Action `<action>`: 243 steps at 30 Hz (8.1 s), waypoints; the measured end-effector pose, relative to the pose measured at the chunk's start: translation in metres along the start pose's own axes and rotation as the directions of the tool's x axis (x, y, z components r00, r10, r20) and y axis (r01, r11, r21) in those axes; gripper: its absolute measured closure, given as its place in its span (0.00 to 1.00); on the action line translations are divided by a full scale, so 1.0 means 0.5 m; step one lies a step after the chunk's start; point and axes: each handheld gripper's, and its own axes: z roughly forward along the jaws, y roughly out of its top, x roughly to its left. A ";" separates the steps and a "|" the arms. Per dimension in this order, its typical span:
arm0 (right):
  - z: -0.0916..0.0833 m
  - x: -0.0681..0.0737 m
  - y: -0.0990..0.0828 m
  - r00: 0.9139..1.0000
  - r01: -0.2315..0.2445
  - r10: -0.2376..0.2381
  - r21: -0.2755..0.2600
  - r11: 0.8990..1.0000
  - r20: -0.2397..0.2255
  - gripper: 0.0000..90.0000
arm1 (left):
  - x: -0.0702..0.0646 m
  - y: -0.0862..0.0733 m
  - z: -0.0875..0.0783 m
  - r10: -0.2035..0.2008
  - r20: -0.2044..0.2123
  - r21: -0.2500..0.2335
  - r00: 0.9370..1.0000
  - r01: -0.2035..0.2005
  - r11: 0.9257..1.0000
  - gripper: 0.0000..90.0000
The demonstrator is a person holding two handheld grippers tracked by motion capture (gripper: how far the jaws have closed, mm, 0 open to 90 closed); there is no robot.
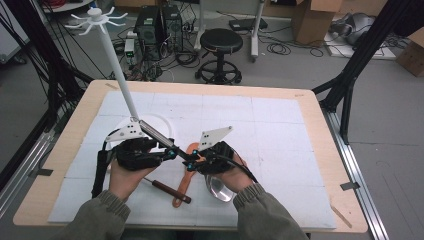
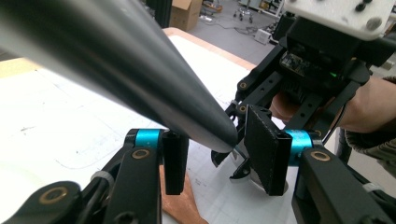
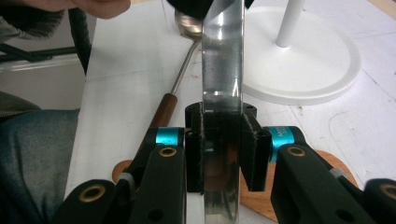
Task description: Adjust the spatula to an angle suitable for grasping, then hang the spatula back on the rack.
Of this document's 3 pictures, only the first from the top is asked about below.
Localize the black round stool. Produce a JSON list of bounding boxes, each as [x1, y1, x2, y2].
[[194, 28, 244, 85]]

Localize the coiled black cable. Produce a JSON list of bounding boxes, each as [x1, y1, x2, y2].
[[266, 42, 292, 56]]

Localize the slim black computer tower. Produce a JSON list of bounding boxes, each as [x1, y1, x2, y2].
[[161, 4, 184, 53]]

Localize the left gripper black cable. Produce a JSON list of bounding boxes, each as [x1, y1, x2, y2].
[[91, 129, 118, 199]]

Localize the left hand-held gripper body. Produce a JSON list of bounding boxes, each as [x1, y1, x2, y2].
[[104, 120, 169, 172]]

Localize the closed cardboard box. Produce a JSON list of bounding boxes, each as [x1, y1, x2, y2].
[[395, 28, 424, 78]]

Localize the person's right hand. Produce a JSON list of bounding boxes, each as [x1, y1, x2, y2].
[[213, 153, 252, 194]]

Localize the stainless steel serving spoon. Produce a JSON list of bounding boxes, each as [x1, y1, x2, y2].
[[138, 119, 237, 204]]

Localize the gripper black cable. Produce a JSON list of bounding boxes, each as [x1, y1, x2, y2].
[[91, 129, 118, 199], [216, 154, 259, 184]]

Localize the round white table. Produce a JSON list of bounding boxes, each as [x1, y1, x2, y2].
[[41, 0, 94, 14]]

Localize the grey bag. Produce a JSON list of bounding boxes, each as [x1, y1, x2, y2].
[[329, 12, 376, 46]]

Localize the wooden rice paddle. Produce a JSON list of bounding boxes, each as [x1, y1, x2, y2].
[[172, 142, 203, 209]]

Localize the black flat device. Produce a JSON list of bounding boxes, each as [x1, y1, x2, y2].
[[229, 17, 269, 32]]

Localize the aluminium rail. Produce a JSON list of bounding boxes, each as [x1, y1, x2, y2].
[[0, 131, 56, 218], [321, 108, 389, 240]]

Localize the large black computer tower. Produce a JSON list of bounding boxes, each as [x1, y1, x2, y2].
[[134, 5, 166, 61]]

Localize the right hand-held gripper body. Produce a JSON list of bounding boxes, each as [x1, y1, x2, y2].
[[196, 125, 237, 177]]

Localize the thin wooden stick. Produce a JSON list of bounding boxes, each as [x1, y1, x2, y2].
[[329, 204, 353, 229]]

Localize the black tape piece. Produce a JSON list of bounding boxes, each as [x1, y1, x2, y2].
[[339, 181, 361, 192], [28, 168, 54, 178]]

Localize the white utensil rack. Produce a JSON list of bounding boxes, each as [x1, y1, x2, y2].
[[64, 6, 175, 154]]

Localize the white power supply box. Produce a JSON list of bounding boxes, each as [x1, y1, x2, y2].
[[123, 31, 138, 66]]

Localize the person's left hand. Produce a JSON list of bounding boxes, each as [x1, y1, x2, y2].
[[109, 159, 158, 201]]

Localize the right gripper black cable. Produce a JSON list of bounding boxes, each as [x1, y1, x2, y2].
[[216, 154, 259, 184]]

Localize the white stand leg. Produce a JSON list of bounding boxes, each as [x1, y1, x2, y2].
[[194, 0, 206, 51], [249, 0, 266, 63]]

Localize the open cardboard box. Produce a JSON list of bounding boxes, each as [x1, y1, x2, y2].
[[291, 0, 344, 46]]

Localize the black metal frame stand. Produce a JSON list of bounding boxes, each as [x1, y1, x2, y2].
[[0, 0, 94, 191], [312, 0, 424, 145]]

